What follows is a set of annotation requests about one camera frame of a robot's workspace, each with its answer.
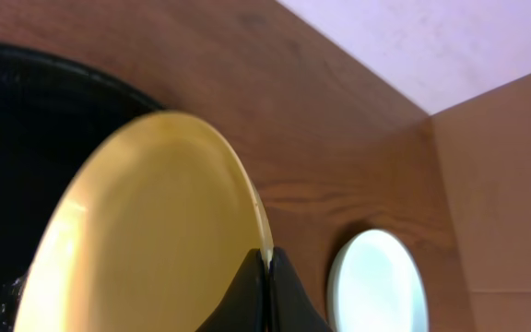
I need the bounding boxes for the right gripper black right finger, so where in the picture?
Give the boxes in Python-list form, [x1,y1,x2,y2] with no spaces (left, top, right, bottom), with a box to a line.
[268,247,332,332]

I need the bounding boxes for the yellow plate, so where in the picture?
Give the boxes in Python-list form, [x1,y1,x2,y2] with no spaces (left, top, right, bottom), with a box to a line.
[15,112,274,332]

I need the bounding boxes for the black round tray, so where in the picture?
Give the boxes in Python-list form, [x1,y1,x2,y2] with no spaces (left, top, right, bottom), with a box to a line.
[0,43,160,331]

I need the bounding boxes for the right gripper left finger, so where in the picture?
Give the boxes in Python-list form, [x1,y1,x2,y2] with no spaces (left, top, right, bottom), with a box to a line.
[196,249,266,332]

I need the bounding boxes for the light blue plate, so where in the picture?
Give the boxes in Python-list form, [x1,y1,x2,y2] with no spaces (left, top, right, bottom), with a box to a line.
[326,229,430,332]

